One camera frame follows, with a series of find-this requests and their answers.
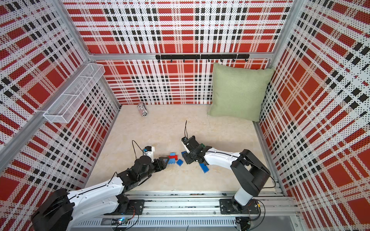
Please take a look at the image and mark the green circuit board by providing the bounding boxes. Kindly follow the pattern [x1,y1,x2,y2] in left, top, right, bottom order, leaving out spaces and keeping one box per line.
[111,218,127,227]

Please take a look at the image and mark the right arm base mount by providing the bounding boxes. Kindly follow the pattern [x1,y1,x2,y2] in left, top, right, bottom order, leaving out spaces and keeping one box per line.
[219,198,260,215]

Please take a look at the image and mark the light blue long lego brick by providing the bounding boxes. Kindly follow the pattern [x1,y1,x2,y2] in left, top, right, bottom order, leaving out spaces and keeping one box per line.
[168,153,178,164]

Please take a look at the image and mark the metal can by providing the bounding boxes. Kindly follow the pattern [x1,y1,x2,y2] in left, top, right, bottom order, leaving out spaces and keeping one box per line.
[137,103,148,116]

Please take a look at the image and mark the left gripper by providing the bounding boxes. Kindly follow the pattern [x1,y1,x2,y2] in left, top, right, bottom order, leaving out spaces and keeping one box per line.
[139,156,170,182]

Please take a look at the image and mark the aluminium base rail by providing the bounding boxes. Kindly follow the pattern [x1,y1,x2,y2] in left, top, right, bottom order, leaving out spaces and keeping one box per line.
[71,191,305,231]

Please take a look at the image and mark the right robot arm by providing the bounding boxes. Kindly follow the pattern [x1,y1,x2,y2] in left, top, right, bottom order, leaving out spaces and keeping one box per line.
[181,136,271,207]

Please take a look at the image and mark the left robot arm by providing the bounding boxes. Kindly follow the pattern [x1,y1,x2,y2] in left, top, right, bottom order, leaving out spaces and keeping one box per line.
[31,156,169,231]

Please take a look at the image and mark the red lego brick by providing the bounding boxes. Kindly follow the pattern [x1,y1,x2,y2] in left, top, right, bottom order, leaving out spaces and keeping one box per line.
[168,155,178,163]

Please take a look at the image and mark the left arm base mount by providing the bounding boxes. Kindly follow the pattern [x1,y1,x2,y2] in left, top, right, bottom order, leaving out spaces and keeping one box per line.
[104,200,145,216]

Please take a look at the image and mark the black hook rail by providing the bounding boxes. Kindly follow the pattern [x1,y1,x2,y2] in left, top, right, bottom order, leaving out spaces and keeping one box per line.
[155,54,250,61]

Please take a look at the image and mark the green pillow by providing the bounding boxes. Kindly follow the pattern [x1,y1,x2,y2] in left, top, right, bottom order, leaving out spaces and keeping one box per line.
[208,64,275,122]

